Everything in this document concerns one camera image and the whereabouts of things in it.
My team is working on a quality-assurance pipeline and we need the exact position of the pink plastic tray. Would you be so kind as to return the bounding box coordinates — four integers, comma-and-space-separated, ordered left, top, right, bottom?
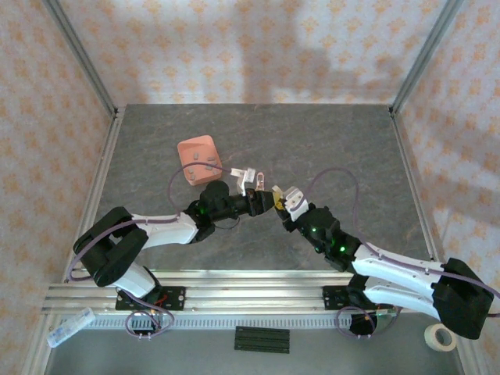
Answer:
177, 134, 225, 188

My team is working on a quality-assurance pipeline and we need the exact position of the wide aluminium base beam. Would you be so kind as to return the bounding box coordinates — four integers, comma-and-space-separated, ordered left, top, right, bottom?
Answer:
41, 283, 470, 316

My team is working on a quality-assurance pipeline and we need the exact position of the black ribbed block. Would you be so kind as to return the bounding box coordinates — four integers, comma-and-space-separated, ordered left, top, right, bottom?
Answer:
234, 327, 291, 355

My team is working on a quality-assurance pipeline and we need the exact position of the white tape roll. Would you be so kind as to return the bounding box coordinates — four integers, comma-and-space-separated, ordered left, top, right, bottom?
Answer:
424, 323, 457, 352

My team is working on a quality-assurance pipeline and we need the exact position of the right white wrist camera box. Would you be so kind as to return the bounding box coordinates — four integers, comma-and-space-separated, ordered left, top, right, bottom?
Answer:
281, 186, 310, 222

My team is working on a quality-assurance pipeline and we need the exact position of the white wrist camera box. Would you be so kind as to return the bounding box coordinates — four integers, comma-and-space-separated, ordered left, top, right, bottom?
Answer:
281, 186, 310, 222
230, 166, 258, 197

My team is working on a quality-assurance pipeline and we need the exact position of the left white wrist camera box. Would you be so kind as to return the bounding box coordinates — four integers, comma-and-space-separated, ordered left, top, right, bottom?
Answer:
230, 166, 258, 197

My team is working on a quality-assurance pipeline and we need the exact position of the aluminium table edge rail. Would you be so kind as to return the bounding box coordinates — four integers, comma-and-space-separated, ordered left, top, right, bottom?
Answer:
62, 268, 446, 285

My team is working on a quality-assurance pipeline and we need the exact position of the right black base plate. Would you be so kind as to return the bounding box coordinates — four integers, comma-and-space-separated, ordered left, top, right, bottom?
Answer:
322, 284, 394, 313

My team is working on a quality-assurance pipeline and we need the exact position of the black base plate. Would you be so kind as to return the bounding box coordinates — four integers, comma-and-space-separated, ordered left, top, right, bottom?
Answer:
116, 286, 187, 313
322, 284, 394, 313

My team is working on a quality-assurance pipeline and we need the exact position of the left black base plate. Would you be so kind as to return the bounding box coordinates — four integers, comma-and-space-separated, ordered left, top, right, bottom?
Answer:
116, 286, 187, 313

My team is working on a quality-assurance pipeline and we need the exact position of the aluminium side rail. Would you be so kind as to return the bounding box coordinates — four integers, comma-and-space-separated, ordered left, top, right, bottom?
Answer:
62, 105, 127, 283
389, 111, 438, 262

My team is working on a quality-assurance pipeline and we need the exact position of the grey slotted cable duct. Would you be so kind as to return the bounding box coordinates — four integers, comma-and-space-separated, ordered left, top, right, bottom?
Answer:
87, 315, 378, 331

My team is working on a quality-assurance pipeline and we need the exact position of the lower aluminium frame bar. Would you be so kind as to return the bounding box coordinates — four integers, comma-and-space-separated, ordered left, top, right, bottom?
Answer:
21, 314, 63, 375
447, 312, 477, 375

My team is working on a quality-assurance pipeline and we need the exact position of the aluminium frame post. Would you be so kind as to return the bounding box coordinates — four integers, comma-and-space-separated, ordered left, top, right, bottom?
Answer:
389, 0, 466, 118
41, 0, 120, 118

